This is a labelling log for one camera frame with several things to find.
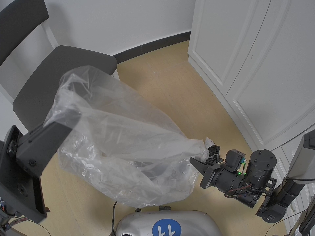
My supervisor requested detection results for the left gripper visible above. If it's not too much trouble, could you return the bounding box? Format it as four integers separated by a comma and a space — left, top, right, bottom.
0, 117, 82, 224

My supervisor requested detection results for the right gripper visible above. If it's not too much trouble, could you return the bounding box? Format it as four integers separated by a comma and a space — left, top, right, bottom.
190, 157, 247, 194

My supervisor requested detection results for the clear plastic bag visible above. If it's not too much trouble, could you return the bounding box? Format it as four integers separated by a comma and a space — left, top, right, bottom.
43, 66, 210, 209

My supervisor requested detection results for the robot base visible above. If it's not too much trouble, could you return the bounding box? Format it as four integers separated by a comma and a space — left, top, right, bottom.
114, 205, 222, 236

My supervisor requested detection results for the crumpled black plastic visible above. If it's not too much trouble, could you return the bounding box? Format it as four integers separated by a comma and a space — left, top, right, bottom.
208, 145, 224, 163

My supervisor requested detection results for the dark grey white-framed chair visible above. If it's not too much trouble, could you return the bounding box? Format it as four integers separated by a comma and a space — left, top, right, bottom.
0, 0, 118, 138

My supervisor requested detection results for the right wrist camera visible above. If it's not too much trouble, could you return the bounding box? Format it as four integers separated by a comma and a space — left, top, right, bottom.
225, 149, 247, 174

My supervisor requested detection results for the black cable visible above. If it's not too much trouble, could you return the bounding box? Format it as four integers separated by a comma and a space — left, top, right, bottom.
111, 201, 119, 236
266, 210, 308, 236

